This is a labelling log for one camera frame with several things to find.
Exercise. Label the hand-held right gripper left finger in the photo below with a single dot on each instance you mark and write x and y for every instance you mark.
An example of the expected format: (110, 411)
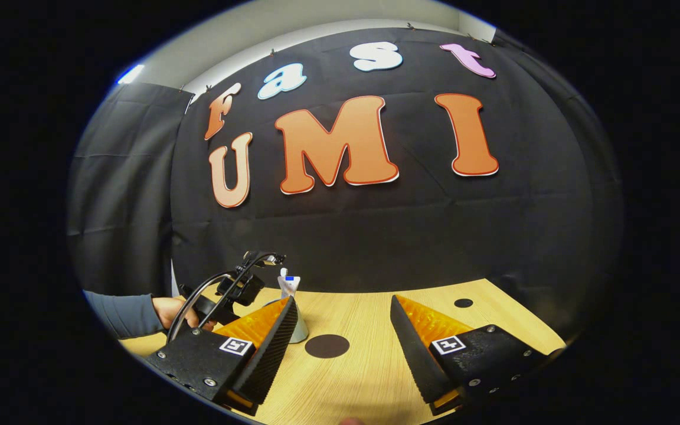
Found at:
(269, 348)

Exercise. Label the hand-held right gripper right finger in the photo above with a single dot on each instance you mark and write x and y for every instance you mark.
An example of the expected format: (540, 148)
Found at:
(417, 348)

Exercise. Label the plain black cloth panel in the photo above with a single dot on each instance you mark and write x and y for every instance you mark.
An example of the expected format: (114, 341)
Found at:
(121, 177)

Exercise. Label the pale blue cup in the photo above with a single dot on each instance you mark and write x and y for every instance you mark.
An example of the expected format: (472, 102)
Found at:
(301, 330)

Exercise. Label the ceiling light strip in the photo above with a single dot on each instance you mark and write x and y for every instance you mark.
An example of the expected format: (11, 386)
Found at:
(131, 74)

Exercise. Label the black backdrop cloth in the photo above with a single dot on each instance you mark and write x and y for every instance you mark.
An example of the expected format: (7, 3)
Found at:
(375, 236)

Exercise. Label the white toothpaste tube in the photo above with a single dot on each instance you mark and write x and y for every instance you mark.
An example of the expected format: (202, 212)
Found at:
(288, 286)

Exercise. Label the wooden desktop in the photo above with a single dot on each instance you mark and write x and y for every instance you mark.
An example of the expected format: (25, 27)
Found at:
(363, 319)

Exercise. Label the dark brown round coaster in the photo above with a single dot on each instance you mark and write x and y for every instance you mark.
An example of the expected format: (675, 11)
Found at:
(327, 346)

